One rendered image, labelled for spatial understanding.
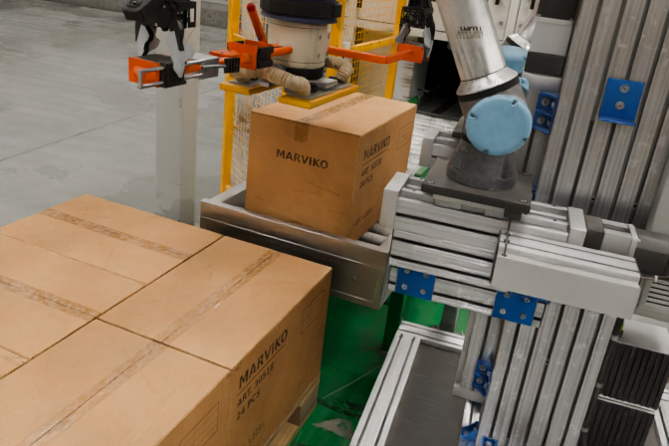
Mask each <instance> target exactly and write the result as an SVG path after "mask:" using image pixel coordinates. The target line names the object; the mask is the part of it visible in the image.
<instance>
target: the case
mask: <svg viewBox="0 0 669 446"><path fill-rule="evenodd" d="M416 110H417V105H416V104H411V103H406V102H401V101H396V100H391V99H386V98H381V97H376V96H371V95H366V94H361V93H353V94H351V95H348V96H345V97H343V98H340V99H337V100H335V101H332V102H329V103H327V104H324V105H321V106H319V107H316V108H313V109H311V110H307V109H302V108H298V107H294V106H289V105H285V104H280V103H279V102H277V103H274V104H271V105H268V106H265V107H261V108H258V109H255V110H252V111H251V114H250V130H249V146H248V162H247V178H246V194H245V209H246V210H250V211H254V212H257V213H261V214H264V215H268V216H271V217H275V218H279V219H282V220H286V221H289V222H293V223H296V224H300V225H303V226H307V227H311V228H314V229H318V230H321V231H325V232H328V233H332V234H336V235H339V236H342V237H345V238H349V239H352V240H357V239H359V238H360V237H361V236H362V235H363V234H364V233H365V232H366V231H367V230H368V229H369V228H370V227H371V226H373V225H374V224H375V223H376V222H377V221H378V220H379V219H380V212H381V205H382V198H383V192H384V188H385V187H386V185H387V184H388V183H389V181H390V180H391V179H392V178H393V176H394V175H395V174H396V172H402V173H406V171H407V165H408V158H409V152H410V146H411V140H412V134H413V128H414V122H415V116H416Z"/></svg>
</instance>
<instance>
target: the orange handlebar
mask: <svg viewBox="0 0 669 446"><path fill-rule="evenodd" d="M209 53H211V54H207V55H211V56H216V57H219V65H224V59H225V58H236V57H239V58H240V64H242V63H247V62H250V61H251V60H252V56H251V54H249V53H245V54H240V53H237V52H236V51H235V50H233V51H225V50H216V51H209ZM292 53H293V48H292V47H291V46H286V47H280V48H275V49H274V54H273V55H272V58H273V57H278V56H283V55H288V54H292ZM328 53H329V54H330V55H335V56H341V57H346V58H351V59H356V60H362V61H367V62H372V63H378V64H386V65H388V64H392V63H395V62H398V61H401V60H404V59H408V58H411V57H412V56H413V51H412V50H405V51H401V52H397V53H394V54H390V55H387V56H381V55H376V54H370V53H366V52H360V51H355V50H349V49H344V48H338V47H333V46H329V47H328ZM138 69H146V68H142V67H140V66H136V67H134V69H133V74H134V75H135V76H136V77H138V73H137V70H138ZM200 70H201V65H200V64H195V65H189V66H184V75H185V74H190V73H195V72H199V71H200ZM142 78H143V79H145V80H154V79H155V78H156V72H149V73H143V74H142Z"/></svg>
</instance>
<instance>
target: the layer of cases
mask: <svg viewBox="0 0 669 446"><path fill-rule="evenodd" d="M332 270H333V268H331V267H328V266H324V265H321V264H318V263H314V262H311V261H308V260H304V259H301V258H298V257H295V256H291V255H288V254H285V253H281V252H278V251H275V250H271V249H268V248H265V247H261V246H258V245H255V244H251V243H248V242H245V241H241V240H238V239H235V238H231V237H228V236H224V235H221V234H218V233H215V232H211V231H208V230H205V229H201V228H198V227H195V226H191V225H188V224H185V223H181V222H178V221H175V220H171V219H168V218H165V217H161V216H158V215H155V214H151V213H148V212H145V211H141V210H138V209H135V208H132V207H128V206H125V205H122V204H118V203H115V202H112V201H108V200H105V199H102V198H98V197H96V196H93V195H89V194H84V195H82V196H79V197H77V198H74V199H72V200H69V201H66V202H64V203H61V204H59V205H56V206H54V207H51V208H49V209H46V210H43V211H41V212H38V213H36V214H33V215H31V216H28V217H26V218H23V219H21V220H18V221H15V222H13V223H10V224H8V225H5V226H3V227H0V446H264V445H265V443H266V442H267V441H268V439H269V438H270V437H271V435H272V434H273V433H274V431H275V430H276V429H277V427H278V426H279V425H280V424H281V422H282V421H283V420H284V418H285V417H286V416H287V414H288V413H289V412H290V410H291V409H292V408H293V406H294V405H295V404H296V403H297V401H298V400H299V399H300V397H301V396H302V395H303V393H304V392H305V391H306V389H307V388H308V387H309V385H310V384H311V383H312V381H313V380H314V379H315V378H316V376H317V375H318V374H319V372H320V369H321V360H322V352H323V344H324V336H325V328H326V319H327V311H328V303H329V295H330V287H331V278H332Z"/></svg>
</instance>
